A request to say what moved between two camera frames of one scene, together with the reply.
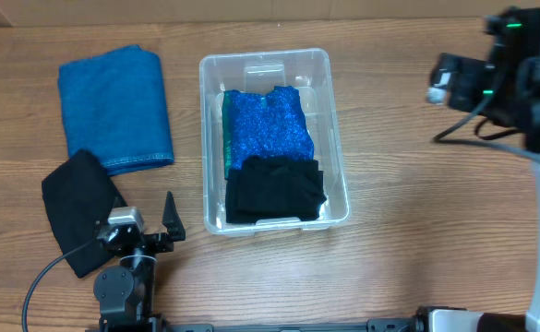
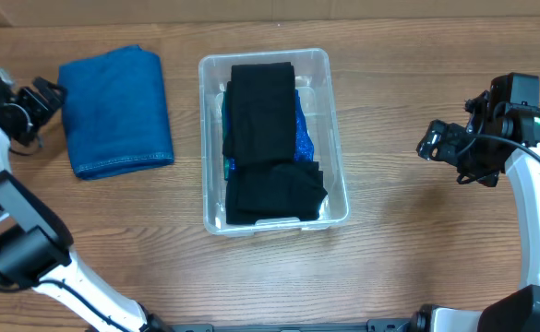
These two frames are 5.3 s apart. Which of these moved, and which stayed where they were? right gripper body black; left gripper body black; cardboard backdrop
Moved: left gripper body black; right gripper body black
Stayed: cardboard backdrop
